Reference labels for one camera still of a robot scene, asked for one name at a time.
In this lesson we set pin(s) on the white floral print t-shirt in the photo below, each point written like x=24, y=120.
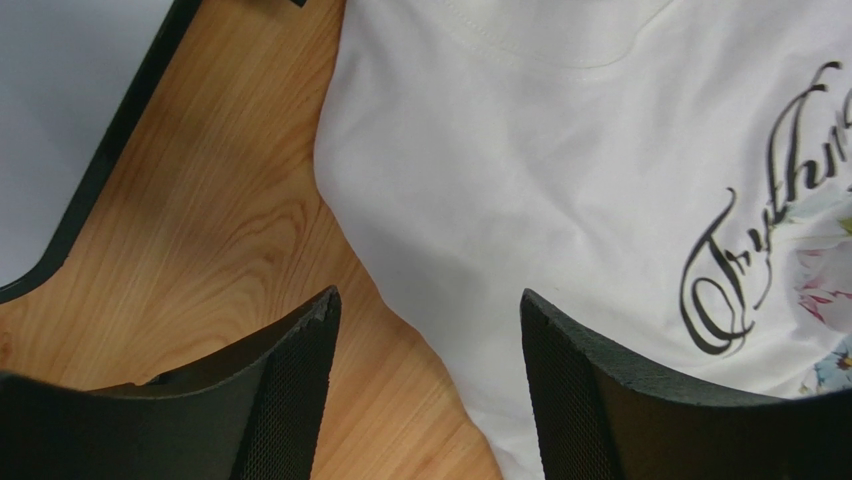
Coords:
x=674, y=175

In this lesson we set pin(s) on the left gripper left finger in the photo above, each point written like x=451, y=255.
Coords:
x=251, y=410

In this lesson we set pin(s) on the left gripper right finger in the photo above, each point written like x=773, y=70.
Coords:
x=603, y=411

